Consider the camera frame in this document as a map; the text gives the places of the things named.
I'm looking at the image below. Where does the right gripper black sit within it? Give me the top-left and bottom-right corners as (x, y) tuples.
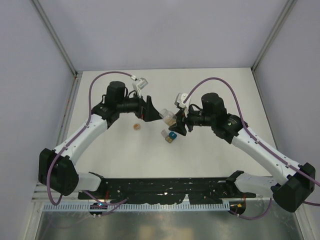
(169, 102), (216, 136)

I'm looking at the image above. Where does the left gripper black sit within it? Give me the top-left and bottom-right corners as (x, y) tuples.
(117, 90), (163, 122)

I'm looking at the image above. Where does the clear pill bottle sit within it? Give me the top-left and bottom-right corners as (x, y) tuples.
(159, 108), (177, 127)

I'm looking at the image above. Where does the orange bottle cap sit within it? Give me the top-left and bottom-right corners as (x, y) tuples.
(133, 123), (141, 131)

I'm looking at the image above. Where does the grey pill box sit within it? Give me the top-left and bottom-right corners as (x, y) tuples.
(161, 129), (174, 144)

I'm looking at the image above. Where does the blue pill box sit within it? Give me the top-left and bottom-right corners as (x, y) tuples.
(168, 131), (178, 140)

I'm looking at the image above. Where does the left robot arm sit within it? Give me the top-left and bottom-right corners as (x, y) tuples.
(38, 78), (161, 199)

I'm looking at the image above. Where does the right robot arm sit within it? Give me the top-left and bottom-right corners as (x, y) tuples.
(169, 93), (316, 213)

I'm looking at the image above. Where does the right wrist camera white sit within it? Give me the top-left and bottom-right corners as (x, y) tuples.
(174, 93), (190, 116)

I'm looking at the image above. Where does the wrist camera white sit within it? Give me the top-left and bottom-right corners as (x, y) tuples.
(131, 76), (149, 98)
(174, 93), (190, 116)

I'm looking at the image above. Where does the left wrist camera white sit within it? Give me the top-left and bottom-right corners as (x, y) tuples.
(131, 76), (149, 98)

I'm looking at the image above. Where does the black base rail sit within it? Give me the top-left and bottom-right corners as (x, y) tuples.
(89, 177), (256, 205)

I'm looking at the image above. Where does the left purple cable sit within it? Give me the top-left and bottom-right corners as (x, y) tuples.
(46, 70), (137, 221)

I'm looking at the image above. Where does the purple cable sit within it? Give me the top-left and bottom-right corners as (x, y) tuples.
(46, 70), (137, 221)
(184, 77), (320, 220)

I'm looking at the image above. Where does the white slotted cable duct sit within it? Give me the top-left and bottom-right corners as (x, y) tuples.
(42, 201), (230, 212)

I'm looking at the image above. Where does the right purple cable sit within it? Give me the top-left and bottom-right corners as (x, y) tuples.
(184, 77), (320, 220)

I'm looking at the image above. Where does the left aluminium frame post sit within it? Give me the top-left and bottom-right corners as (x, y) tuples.
(28, 0), (79, 76)

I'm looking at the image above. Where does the aluminium frame post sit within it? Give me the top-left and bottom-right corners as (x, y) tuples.
(250, 0), (298, 74)
(28, 0), (79, 76)

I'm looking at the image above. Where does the right aluminium frame post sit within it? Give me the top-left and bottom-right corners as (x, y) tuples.
(250, 0), (298, 74)

